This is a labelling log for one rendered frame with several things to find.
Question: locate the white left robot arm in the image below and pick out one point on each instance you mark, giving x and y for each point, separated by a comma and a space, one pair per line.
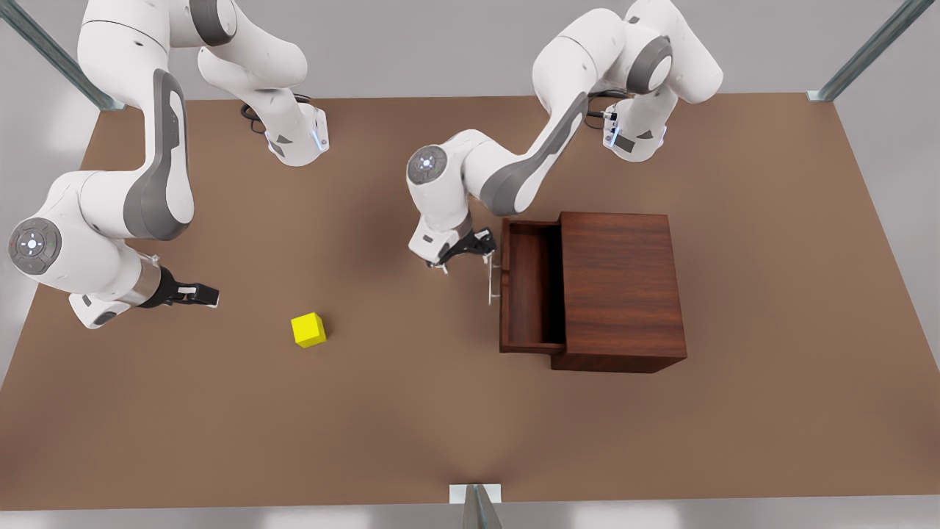
514, 173

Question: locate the silver frame post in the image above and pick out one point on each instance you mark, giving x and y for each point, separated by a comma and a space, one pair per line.
870, 51
477, 507
51, 50

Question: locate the yellow cube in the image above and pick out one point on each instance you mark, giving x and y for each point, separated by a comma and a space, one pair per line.
309, 330

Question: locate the dark wooden cabinet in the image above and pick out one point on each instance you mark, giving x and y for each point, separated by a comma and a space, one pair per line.
620, 290

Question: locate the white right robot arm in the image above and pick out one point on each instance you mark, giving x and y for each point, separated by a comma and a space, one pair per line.
158, 184

